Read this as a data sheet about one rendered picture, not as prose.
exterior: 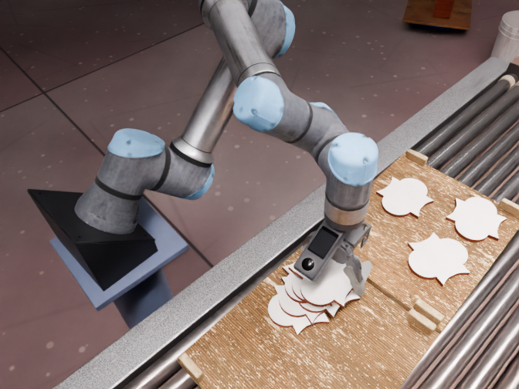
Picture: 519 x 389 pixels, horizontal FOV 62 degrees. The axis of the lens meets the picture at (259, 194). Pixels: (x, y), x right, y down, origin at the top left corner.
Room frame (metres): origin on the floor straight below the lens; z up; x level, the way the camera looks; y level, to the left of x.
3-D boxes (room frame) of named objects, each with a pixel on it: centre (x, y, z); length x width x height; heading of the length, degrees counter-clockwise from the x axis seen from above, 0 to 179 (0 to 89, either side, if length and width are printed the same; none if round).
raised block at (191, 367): (0.32, 0.15, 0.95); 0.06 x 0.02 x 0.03; 42
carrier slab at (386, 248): (0.64, -0.39, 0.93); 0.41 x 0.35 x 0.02; 132
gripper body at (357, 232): (0.50, -0.16, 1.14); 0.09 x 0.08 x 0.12; 136
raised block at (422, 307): (0.41, -0.34, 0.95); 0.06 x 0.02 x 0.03; 42
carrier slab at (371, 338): (0.36, -0.08, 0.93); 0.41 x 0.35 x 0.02; 132
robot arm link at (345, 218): (0.49, -0.15, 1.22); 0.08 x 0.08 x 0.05
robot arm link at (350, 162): (0.49, -0.15, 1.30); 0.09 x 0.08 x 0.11; 17
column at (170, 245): (0.70, 0.38, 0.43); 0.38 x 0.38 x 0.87; 39
